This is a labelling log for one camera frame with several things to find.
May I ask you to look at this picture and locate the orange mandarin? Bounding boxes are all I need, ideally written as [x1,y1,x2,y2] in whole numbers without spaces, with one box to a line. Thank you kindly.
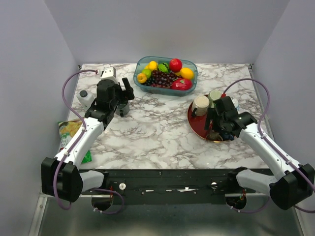
[137,72,147,84]

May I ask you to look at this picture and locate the white bottle black cap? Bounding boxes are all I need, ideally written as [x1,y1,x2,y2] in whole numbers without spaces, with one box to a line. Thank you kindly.
[76,90,95,112]

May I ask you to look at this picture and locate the yellow lemon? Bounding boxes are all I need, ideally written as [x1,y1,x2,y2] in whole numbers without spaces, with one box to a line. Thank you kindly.
[180,67,194,80]

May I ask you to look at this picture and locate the green striped melon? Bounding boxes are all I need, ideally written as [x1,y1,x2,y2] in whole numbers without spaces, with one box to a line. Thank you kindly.
[158,62,170,73]

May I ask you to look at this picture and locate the teal plastic fruit tub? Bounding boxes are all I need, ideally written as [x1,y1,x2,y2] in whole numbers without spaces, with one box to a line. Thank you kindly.
[133,56,198,96]

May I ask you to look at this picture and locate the green lime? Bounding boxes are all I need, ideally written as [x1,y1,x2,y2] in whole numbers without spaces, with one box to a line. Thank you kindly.
[142,68,152,78]

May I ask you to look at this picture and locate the light blue mug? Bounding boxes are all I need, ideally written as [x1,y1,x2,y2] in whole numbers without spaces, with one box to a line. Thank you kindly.
[231,98,239,110]

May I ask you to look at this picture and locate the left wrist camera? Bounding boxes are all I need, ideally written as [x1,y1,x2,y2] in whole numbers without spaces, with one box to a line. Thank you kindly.
[100,67,118,83]

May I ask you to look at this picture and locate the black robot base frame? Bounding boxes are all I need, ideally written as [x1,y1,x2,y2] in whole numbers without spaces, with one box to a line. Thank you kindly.
[81,166,271,206]

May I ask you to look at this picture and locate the green chips bag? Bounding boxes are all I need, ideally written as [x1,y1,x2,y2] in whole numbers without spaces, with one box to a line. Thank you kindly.
[58,119,82,151]

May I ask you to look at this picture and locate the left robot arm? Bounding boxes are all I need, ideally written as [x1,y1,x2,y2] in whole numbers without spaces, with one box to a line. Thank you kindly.
[41,78,134,203]

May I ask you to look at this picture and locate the cream ceramic mug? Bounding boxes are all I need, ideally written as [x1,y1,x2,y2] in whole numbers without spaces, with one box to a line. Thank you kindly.
[191,95,210,117]

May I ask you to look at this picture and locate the dark blue mug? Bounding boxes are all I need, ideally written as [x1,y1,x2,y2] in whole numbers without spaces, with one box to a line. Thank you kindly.
[220,131,235,141]

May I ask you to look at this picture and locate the red apple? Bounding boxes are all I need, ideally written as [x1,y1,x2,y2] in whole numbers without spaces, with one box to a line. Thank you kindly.
[169,58,183,73]

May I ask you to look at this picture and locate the brown mug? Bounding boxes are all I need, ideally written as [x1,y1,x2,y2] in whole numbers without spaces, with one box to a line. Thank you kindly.
[206,130,223,142]

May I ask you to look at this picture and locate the yellow pear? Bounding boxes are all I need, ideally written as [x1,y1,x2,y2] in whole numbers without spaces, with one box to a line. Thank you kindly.
[145,60,158,71]

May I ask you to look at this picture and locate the light green mug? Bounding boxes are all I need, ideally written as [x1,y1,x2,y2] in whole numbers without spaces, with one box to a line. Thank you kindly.
[207,90,222,108]

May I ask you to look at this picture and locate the red grape bunch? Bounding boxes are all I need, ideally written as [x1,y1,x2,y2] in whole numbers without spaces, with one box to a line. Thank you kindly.
[151,83,172,89]

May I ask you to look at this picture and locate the dark purple grape bunch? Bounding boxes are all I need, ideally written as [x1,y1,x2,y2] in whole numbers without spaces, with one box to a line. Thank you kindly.
[143,70,182,86]

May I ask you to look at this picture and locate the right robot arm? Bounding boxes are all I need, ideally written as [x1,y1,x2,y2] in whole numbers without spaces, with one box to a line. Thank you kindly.
[205,96,315,210]

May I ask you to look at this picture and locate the red round tray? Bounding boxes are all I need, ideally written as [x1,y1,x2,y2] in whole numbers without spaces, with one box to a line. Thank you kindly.
[187,103,229,143]

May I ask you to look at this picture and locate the dark grey mug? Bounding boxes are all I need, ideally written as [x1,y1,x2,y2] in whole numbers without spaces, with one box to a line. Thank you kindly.
[115,102,130,117]

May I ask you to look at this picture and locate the pink dragon fruit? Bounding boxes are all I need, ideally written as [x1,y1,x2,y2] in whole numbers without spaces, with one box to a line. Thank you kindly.
[171,78,192,91]

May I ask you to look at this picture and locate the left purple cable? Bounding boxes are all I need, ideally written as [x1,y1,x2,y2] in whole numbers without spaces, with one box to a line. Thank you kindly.
[53,69,125,215]

